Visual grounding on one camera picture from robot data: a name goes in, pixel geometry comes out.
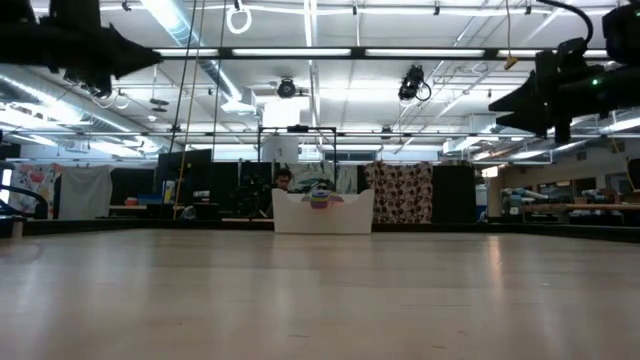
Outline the brown circle-patterned cloth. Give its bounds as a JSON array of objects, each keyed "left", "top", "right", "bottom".
[{"left": 363, "top": 160, "right": 434, "bottom": 225}]

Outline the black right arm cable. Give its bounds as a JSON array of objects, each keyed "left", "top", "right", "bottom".
[{"left": 537, "top": 0, "right": 595, "bottom": 46}]

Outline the wooden bench top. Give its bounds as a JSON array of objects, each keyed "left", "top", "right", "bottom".
[{"left": 519, "top": 201, "right": 640, "bottom": 214}]

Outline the grey cloth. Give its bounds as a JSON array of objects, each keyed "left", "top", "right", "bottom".
[{"left": 58, "top": 164, "right": 114, "bottom": 220}]

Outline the person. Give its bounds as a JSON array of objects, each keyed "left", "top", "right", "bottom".
[{"left": 272, "top": 167, "right": 294, "bottom": 192}]

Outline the silver ceiling duct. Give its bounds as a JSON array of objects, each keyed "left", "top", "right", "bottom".
[{"left": 142, "top": 0, "right": 264, "bottom": 119}]

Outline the leaf print cloth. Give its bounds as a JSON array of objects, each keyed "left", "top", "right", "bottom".
[{"left": 292, "top": 162, "right": 359, "bottom": 194}]

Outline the orange measuring cup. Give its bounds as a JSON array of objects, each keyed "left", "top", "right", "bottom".
[{"left": 301, "top": 193, "right": 346, "bottom": 205}]

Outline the white floral cloth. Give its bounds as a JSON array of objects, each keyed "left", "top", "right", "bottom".
[{"left": 10, "top": 162, "right": 64, "bottom": 217}]

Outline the black ceiling-hung camera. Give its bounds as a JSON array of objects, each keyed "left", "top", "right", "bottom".
[
  {"left": 276, "top": 78, "right": 298, "bottom": 100},
  {"left": 397, "top": 64, "right": 432, "bottom": 102}
]

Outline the white plastic basket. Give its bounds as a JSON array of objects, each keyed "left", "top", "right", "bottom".
[{"left": 271, "top": 187, "right": 376, "bottom": 236}]

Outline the black curved hose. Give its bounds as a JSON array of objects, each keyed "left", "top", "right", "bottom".
[{"left": 0, "top": 183, "right": 51, "bottom": 221}]

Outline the white hanging ring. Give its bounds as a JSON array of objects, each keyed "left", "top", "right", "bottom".
[{"left": 225, "top": 3, "right": 253, "bottom": 35}]

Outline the yellow pole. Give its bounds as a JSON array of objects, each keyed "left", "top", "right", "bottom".
[{"left": 172, "top": 59, "right": 200, "bottom": 221}]

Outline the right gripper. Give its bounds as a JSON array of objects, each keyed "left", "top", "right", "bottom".
[{"left": 488, "top": 38, "right": 640, "bottom": 144}]

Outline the black partition panel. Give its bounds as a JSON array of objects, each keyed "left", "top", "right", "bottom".
[{"left": 157, "top": 149, "right": 214, "bottom": 220}]

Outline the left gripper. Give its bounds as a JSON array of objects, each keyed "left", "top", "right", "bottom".
[{"left": 47, "top": 0, "right": 164, "bottom": 97}]

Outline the yellow hanging hook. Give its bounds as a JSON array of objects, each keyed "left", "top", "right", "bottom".
[{"left": 503, "top": 0, "right": 520, "bottom": 71}]

